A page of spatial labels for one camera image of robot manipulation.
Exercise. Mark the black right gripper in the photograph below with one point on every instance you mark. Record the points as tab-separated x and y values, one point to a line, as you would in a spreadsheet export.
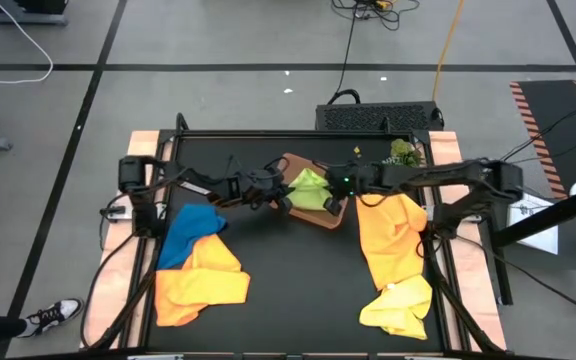
355	180

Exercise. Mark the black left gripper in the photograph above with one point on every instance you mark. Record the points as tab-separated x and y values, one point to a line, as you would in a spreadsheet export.
263	187

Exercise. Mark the tan plastic basket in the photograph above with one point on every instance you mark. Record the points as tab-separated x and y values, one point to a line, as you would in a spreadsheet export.
318	217

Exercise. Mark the green microfiber towel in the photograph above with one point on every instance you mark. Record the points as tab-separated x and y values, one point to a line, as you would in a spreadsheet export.
310	190

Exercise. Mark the orange microfiber towel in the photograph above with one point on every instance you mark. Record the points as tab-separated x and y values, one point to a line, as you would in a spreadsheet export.
388	240
203	290

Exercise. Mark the blue microfiber towel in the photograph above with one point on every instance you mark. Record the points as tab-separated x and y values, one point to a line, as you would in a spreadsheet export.
188	230

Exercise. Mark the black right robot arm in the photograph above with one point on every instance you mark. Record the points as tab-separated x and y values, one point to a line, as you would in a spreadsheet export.
443	172

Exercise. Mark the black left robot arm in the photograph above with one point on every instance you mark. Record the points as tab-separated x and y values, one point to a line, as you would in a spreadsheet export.
193	177

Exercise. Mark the yellow microfiber towel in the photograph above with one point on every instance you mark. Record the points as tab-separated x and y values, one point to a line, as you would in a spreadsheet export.
398	310

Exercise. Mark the small yellow scrap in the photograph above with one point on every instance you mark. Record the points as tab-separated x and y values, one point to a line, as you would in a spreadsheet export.
356	149

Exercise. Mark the potted succulent plant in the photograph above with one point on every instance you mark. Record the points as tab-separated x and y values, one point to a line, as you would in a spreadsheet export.
405	152

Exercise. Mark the plywood base board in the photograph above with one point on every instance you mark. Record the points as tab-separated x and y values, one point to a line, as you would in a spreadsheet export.
140	145
445	150

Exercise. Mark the white paper sheet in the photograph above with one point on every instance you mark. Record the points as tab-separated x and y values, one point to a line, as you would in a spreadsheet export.
533	225

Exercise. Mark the black metal beam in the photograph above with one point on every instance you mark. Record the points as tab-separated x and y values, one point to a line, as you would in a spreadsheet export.
543	220

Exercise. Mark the black ramp with striped edges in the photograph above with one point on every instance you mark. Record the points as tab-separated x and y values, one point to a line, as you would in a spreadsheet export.
558	130

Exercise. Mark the grey desk foot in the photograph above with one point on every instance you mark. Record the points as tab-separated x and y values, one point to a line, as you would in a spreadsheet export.
18	20

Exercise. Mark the black table frame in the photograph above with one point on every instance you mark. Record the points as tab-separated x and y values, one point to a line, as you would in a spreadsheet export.
293	134

